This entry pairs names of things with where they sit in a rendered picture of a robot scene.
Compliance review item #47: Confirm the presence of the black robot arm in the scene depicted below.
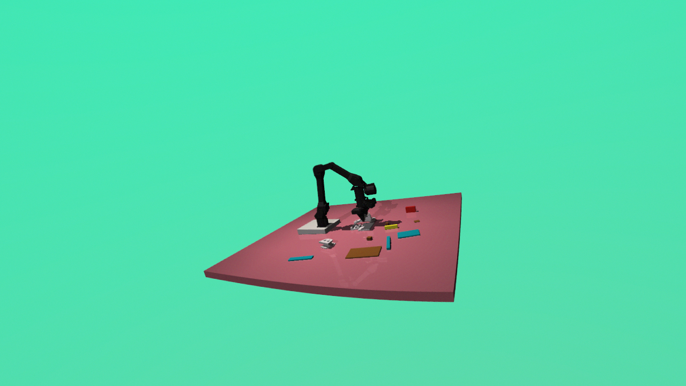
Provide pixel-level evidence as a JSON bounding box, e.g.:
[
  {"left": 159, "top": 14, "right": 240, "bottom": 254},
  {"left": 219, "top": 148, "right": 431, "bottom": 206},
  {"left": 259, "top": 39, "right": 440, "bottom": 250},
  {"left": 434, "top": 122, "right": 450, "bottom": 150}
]
[{"left": 312, "top": 162, "right": 377, "bottom": 227}]

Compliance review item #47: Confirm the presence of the brown flat square plate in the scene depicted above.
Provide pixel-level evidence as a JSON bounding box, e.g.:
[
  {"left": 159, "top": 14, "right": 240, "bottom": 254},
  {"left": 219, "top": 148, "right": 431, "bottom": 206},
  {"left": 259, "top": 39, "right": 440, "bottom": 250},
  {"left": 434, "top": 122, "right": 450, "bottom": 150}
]
[{"left": 345, "top": 246, "right": 382, "bottom": 259}]

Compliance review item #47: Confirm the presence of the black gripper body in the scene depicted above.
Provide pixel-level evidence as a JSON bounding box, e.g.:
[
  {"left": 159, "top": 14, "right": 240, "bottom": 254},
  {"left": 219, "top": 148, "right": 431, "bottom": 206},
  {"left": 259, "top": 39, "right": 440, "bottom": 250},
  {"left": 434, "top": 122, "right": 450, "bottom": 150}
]
[{"left": 352, "top": 195, "right": 368, "bottom": 214}]

